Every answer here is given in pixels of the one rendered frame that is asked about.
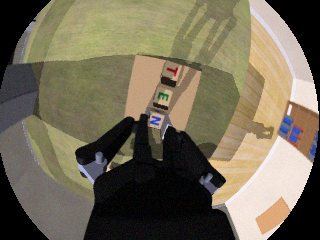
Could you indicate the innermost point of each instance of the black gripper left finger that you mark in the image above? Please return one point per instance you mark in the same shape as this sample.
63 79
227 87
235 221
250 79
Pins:
93 158

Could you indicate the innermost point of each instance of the tan square mat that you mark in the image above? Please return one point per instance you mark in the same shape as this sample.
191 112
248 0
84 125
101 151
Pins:
146 76

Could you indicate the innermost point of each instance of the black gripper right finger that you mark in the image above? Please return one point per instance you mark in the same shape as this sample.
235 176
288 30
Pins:
197 163

